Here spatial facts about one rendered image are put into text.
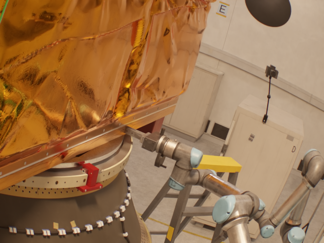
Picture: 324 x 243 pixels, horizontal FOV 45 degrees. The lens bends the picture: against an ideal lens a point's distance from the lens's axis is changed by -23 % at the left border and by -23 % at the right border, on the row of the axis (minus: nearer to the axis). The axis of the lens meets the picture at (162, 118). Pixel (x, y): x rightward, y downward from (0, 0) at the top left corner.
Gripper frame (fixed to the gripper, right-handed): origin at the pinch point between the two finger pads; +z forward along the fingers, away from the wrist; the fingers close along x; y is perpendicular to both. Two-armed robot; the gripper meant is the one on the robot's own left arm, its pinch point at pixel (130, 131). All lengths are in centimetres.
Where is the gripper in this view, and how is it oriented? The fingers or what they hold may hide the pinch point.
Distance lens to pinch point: 207.4
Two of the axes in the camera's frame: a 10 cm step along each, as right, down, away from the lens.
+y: 3.1, -9.2, -2.5
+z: -9.0, -3.7, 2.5
